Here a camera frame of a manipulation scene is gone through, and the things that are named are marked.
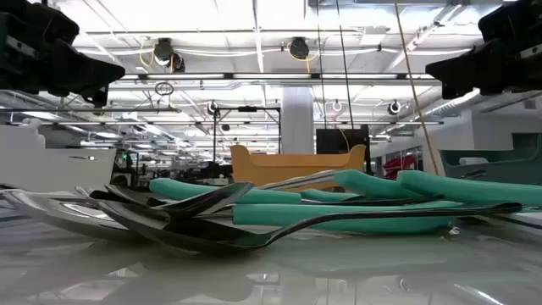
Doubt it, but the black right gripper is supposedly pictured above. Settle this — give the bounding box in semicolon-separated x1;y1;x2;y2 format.
425;0;542;101

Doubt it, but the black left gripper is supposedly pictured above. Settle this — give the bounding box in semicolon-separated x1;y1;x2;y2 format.
0;0;127;108

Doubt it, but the teal-handled silver spoon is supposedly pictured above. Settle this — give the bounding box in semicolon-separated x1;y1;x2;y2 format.
397;170;542;208
334;169;424;200
0;188;462;246
300;189;361;202
148;177;302;206

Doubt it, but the pale striped-handle knife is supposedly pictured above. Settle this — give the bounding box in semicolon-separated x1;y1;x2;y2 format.
257;169;338;192

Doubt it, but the dark machine with green light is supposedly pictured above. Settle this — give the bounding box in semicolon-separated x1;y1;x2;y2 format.
110;147;141;187

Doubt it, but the white plastic bin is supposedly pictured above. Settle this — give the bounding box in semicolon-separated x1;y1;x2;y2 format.
0;118;118;200

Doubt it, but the dark teal plastic bin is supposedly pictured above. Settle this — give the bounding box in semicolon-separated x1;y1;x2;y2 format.
439;134;542;186

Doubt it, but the long ceiling light bar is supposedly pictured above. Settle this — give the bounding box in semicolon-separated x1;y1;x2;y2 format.
108;72;441;81

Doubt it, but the red object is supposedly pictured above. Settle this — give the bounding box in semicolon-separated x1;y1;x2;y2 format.
383;154;418;180

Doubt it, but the black hanging panel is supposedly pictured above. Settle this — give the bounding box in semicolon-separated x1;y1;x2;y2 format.
315;128;372;173

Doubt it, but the white concrete column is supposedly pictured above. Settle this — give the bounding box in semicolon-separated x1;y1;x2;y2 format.
281;86;315;156

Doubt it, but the orange plastic bin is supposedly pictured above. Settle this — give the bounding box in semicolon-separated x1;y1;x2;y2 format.
230;143;368;194

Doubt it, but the yellow cable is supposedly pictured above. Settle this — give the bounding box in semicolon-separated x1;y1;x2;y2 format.
392;0;440;175

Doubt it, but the black ceiling cable reel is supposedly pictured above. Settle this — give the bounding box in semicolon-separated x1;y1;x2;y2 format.
289;36;311;61
152;36;186;74

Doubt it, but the black hanging cable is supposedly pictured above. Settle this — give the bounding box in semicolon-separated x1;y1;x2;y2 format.
316;0;328;130
336;0;355;130

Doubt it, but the black metal frame rig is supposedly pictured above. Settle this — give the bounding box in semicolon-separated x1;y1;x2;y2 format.
213;105;282;156

